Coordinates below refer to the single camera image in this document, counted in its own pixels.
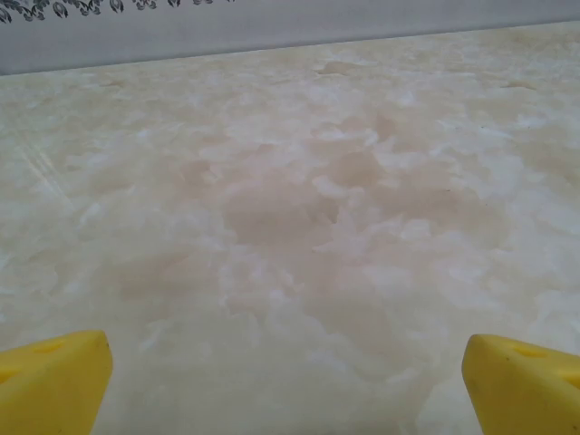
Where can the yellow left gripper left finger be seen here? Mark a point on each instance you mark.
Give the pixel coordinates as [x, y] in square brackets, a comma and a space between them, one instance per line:
[50, 385]

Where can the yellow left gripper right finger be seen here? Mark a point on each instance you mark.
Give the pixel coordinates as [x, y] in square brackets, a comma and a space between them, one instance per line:
[525, 394]

